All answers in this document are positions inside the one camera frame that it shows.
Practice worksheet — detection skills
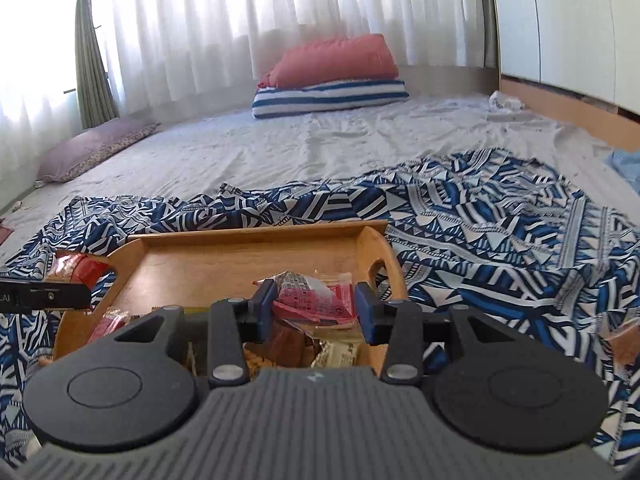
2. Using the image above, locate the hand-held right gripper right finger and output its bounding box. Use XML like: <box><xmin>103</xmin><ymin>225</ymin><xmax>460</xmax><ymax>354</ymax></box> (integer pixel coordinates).
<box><xmin>354</xmin><ymin>282</ymin><xmax>538</xmax><ymax>387</ymax></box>

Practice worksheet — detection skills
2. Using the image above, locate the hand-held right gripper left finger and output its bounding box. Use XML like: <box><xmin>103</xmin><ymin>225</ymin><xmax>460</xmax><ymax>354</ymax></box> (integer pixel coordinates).
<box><xmin>114</xmin><ymin>279</ymin><xmax>279</xmax><ymax>388</ymax></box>

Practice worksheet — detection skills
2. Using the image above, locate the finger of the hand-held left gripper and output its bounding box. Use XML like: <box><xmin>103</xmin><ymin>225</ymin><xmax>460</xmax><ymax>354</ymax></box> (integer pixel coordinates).
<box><xmin>27</xmin><ymin>283</ymin><xmax>94</xmax><ymax>312</ymax></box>

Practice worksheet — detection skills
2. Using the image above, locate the red peanut packet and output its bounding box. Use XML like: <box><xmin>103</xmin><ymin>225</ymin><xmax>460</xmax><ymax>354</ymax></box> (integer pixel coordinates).
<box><xmin>45</xmin><ymin>254</ymin><xmax>111</xmax><ymax>293</ymax></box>

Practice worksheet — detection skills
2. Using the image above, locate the brown snack packet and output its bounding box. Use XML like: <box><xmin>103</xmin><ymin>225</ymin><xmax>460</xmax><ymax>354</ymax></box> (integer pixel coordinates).
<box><xmin>270</xmin><ymin>325</ymin><xmax>312</xmax><ymax>369</ymax></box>

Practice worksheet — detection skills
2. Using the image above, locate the red cracker packet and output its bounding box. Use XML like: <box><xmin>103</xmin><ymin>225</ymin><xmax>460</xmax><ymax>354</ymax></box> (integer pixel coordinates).
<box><xmin>252</xmin><ymin>270</ymin><xmax>366</xmax><ymax>333</ymax></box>

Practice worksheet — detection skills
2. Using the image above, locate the cream snack packet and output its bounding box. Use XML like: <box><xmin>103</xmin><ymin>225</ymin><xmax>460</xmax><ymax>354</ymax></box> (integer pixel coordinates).
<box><xmin>310</xmin><ymin>340</ymin><xmax>364</xmax><ymax>369</ymax></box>

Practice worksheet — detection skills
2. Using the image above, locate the clear beige biscuit packet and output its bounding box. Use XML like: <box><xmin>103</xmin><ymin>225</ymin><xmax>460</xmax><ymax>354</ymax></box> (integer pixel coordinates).
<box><xmin>242</xmin><ymin>342</ymin><xmax>273</xmax><ymax>378</ymax></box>

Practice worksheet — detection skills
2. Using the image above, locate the dark red snack packet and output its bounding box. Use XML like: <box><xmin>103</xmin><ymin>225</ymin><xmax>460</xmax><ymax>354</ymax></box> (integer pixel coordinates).
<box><xmin>90</xmin><ymin>307</ymin><xmax>146</xmax><ymax>344</ymax></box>

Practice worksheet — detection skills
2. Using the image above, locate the wooden tray with handles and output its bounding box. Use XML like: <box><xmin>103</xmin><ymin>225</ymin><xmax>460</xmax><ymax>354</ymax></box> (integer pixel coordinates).
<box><xmin>52</xmin><ymin>221</ymin><xmax>408</xmax><ymax>377</ymax></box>

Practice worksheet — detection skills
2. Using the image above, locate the purple pillow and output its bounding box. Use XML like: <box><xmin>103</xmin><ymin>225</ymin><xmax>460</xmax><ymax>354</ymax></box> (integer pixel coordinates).
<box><xmin>35</xmin><ymin>119</ymin><xmax>162</xmax><ymax>183</ymax></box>

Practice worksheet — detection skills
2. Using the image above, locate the blue patterned cloth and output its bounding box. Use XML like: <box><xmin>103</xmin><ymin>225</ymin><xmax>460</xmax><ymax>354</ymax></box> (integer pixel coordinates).
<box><xmin>0</xmin><ymin>147</ymin><xmax>640</xmax><ymax>467</ymax></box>

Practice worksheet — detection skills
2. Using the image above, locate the grey bed sheet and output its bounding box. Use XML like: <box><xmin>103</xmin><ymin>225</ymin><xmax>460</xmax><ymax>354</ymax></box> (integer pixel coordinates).
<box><xmin>0</xmin><ymin>91</ymin><xmax>640</xmax><ymax>266</ymax></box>

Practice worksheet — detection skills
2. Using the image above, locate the blue striped pillow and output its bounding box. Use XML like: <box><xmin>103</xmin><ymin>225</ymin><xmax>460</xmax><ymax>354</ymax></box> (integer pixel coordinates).
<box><xmin>251</xmin><ymin>79</ymin><xmax>410</xmax><ymax>120</ymax></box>

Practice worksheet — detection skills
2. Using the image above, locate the green curtain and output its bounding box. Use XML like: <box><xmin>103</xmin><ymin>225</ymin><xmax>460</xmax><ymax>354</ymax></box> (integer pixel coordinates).
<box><xmin>74</xmin><ymin>0</ymin><xmax>121</xmax><ymax>131</ymax></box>
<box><xmin>477</xmin><ymin>0</ymin><xmax>502</xmax><ymax>72</ymax></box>

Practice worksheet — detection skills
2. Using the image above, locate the red pillow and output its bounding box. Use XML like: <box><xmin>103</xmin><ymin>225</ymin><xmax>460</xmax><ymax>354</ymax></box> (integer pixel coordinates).
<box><xmin>258</xmin><ymin>34</ymin><xmax>400</xmax><ymax>90</ymax></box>

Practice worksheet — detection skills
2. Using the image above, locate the orange-brown snack packet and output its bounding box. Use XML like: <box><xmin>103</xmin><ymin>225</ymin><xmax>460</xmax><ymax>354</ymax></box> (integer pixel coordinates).
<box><xmin>606</xmin><ymin>320</ymin><xmax>640</xmax><ymax>382</ymax></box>

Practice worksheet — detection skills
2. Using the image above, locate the white sheer curtain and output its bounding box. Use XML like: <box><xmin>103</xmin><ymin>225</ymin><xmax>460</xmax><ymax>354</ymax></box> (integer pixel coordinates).
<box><xmin>0</xmin><ymin>0</ymin><xmax>493</xmax><ymax>128</ymax></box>

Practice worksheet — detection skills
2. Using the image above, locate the wooden bed edge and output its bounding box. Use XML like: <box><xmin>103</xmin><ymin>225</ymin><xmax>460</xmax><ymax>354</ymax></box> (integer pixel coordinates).
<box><xmin>500</xmin><ymin>75</ymin><xmax>640</xmax><ymax>137</ymax></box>

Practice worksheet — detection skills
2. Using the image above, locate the light blue cloth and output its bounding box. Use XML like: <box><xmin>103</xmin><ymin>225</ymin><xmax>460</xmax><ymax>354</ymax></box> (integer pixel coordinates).
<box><xmin>602</xmin><ymin>149</ymin><xmax>640</xmax><ymax>187</ymax></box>

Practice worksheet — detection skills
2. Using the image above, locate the white wardrobe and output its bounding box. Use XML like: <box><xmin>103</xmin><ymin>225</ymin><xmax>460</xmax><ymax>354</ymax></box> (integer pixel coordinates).
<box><xmin>487</xmin><ymin>0</ymin><xmax>640</xmax><ymax>112</ymax></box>

